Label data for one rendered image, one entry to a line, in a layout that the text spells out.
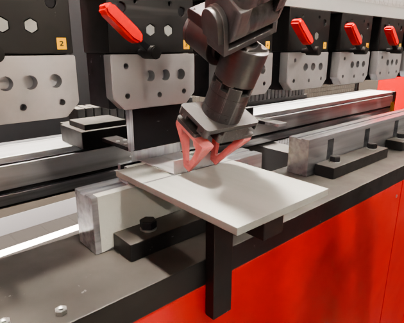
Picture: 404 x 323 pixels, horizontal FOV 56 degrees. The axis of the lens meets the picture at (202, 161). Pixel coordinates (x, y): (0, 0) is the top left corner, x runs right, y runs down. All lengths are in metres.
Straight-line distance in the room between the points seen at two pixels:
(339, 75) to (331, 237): 0.39
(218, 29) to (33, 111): 0.25
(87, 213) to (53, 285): 0.11
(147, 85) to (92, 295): 0.30
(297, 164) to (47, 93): 0.66
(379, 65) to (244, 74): 0.74
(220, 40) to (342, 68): 0.60
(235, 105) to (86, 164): 0.45
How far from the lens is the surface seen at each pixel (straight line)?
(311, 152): 0.98
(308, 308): 0.93
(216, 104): 0.51
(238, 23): 0.42
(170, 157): 0.65
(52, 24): 0.52
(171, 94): 0.61
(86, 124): 0.81
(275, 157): 1.20
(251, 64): 0.48
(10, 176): 0.82
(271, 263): 0.74
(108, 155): 0.89
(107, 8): 0.51
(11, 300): 0.57
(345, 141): 1.11
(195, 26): 0.54
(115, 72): 0.55
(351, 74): 1.05
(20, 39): 0.51
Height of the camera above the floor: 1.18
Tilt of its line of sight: 17 degrees down
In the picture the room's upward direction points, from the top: straight up
